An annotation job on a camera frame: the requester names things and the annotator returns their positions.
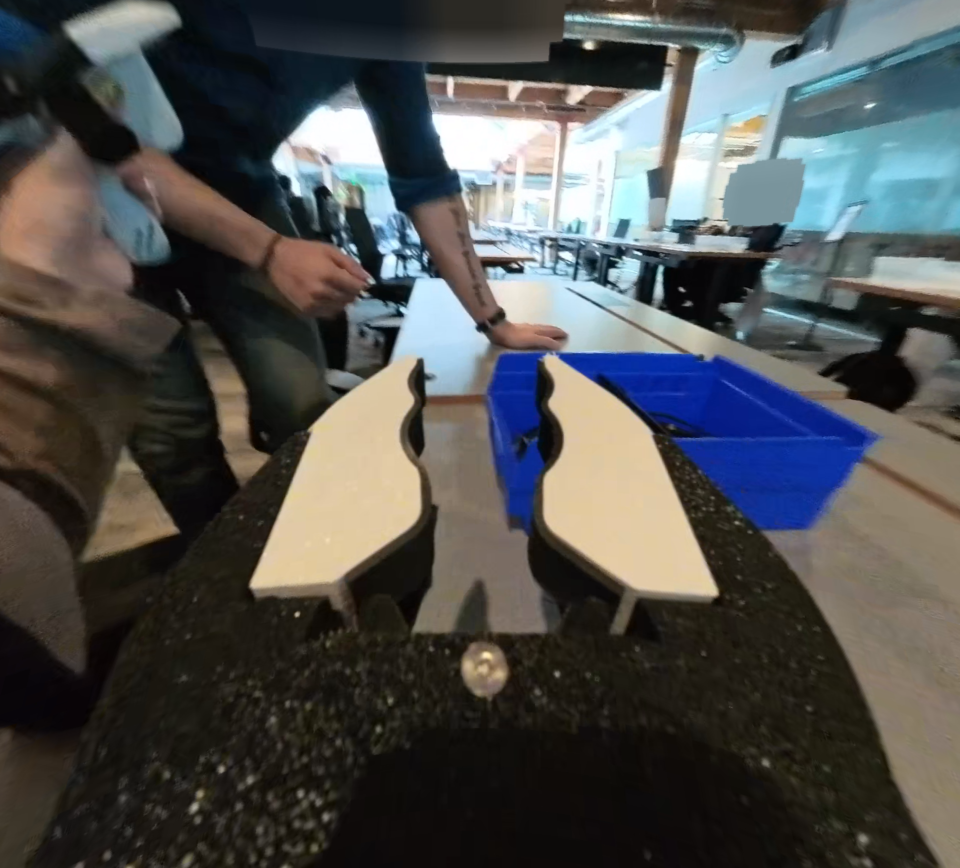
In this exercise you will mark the wooden post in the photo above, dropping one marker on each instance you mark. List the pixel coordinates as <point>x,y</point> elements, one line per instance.
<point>677,133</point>

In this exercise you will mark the small framed floor sign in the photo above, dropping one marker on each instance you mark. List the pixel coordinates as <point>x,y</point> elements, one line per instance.
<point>846,223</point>

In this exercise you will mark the another person's forearm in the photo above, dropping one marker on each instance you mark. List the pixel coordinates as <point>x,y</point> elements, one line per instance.
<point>217,216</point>

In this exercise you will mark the person's left hand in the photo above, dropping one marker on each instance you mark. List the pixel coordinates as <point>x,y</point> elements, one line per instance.
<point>52,208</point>

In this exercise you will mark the black office chair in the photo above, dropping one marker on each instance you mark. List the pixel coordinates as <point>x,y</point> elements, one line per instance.
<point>375,253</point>

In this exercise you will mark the black wristwatch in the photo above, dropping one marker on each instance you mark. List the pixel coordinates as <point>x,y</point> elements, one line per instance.
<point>490,321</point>

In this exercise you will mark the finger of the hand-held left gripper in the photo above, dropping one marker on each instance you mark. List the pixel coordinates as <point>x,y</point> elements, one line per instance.
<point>120,28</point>

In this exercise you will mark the blue plastic bin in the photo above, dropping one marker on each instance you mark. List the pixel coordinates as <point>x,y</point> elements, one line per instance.
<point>765,463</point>

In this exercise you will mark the metal ventilation duct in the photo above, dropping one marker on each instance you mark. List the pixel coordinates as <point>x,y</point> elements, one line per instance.
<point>652,32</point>

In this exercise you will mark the another person's tattooed forearm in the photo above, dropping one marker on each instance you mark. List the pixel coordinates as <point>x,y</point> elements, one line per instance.
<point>461,261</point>

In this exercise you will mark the wooden desk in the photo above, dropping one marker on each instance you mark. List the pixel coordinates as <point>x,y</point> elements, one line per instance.
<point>900,294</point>

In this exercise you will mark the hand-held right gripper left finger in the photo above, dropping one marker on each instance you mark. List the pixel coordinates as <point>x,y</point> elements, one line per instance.
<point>352,493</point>

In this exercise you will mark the row of office desks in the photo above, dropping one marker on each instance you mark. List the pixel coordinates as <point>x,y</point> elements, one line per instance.
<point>637,257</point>

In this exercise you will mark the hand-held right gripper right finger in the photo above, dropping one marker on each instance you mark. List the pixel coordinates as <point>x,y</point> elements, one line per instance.
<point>622,508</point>

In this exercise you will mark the person's left forearm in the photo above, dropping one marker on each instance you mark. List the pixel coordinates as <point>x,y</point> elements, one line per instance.
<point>60,396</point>

